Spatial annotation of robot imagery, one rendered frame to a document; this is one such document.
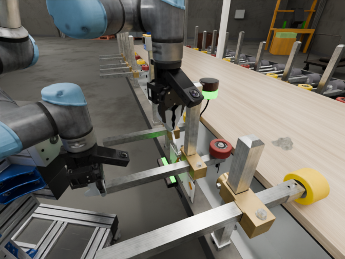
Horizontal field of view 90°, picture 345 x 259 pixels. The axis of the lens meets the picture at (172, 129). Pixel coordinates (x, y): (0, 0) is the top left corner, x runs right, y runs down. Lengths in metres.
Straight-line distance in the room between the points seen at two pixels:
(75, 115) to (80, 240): 0.99
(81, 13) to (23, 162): 0.53
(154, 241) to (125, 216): 1.18
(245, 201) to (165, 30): 0.40
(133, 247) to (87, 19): 0.38
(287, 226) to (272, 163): 0.20
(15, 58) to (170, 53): 0.51
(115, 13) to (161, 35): 0.10
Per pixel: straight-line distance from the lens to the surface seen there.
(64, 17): 0.35
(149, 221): 1.49
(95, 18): 0.34
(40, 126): 0.40
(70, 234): 1.36
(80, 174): 0.52
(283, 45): 8.41
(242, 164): 0.38
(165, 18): 0.42
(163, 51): 0.43
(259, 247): 0.80
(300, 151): 0.76
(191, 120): 0.56
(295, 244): 0.73
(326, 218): 0.59
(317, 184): 0.54
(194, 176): 0.62
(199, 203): 0.73
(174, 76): 0.44
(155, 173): 0.60
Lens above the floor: 1.30
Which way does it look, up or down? 34 degrees down
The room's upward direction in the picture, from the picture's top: straight up
